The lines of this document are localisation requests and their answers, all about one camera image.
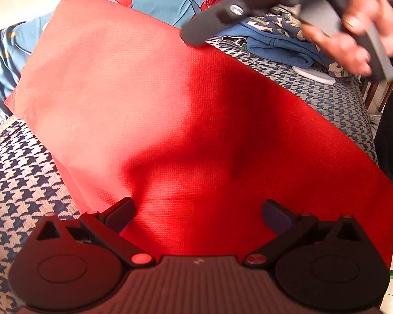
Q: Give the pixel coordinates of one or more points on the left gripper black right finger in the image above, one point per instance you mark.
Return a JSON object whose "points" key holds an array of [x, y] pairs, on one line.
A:
{"points": [[303, 240]]}

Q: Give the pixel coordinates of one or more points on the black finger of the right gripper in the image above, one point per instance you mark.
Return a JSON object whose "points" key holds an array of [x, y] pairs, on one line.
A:
{"points": [[211, 22]]}

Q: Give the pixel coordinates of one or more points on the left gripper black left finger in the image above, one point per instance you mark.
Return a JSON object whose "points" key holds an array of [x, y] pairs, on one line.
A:
{"points": [[92, 240]]}

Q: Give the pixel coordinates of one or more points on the red non-woven shopping bag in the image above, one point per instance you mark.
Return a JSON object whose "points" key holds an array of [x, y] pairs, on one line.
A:
{"points": [[196, 138]]}

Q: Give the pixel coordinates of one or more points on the person's right hand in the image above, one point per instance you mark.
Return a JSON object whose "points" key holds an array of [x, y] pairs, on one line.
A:
{"points": [[358, 17]]}

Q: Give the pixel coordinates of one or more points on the blue folded clothing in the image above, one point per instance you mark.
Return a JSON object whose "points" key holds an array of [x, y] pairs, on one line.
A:
{"points": [[277, 36]]}

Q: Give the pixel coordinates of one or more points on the white round disc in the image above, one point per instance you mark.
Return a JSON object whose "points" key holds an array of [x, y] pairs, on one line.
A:
{"points": [[314, 75]]}

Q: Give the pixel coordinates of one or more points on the blue houndstooth bed mat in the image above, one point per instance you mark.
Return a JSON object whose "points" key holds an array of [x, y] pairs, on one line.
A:
{"points": [[31, 187]]}

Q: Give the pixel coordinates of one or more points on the blue cartoon print blanket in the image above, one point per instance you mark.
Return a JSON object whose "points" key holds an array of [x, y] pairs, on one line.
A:
{"points": [[18, 41]]}

